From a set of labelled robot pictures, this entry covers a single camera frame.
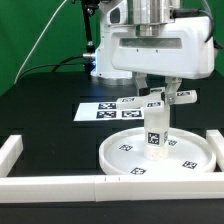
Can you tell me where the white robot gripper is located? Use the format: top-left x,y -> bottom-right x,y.
110,17 -> 214,105

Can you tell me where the white cross-shaped table base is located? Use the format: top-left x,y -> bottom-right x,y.
116,87 -> 197,110

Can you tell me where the white round table top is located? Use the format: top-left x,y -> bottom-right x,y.
99,127 -> 216,176

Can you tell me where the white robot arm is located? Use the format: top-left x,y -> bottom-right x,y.
91,0 -> 215,104

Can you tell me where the white marker sheet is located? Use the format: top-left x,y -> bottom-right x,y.
74,102 -> 143,121

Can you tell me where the white right fence bar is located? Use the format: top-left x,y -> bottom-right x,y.
206,130 -> 224,172

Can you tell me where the white fence bar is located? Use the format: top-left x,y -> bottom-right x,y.
206,130 -> 224,172
0,135 -> 23,178
0,172 -> 224,203

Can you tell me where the white front fence bar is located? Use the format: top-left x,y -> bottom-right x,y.
0,172 -> 224,203

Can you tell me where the white left fence bar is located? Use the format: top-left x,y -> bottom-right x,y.
0,135 -> 23,178

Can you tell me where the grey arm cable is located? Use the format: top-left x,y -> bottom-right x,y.
173,0 -> 224,49

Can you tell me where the black cable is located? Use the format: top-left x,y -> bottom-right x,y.
14,54 -> 91,84

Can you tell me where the black camera stand pole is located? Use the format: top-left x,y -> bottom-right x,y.
79,0 -> 101,76

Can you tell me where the white cable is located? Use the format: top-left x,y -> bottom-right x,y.
13,0 -> 69,85

